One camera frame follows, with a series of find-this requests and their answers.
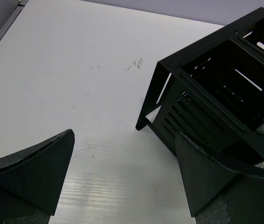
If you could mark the black utensil caddy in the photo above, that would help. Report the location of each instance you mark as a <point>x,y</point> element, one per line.
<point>213,92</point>

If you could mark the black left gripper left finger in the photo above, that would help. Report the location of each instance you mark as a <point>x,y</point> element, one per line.
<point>31,180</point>

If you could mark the aluminium table rail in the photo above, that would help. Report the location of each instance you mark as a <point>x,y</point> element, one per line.
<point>1,32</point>

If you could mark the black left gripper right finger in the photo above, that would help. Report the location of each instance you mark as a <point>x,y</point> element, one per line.
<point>219,189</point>

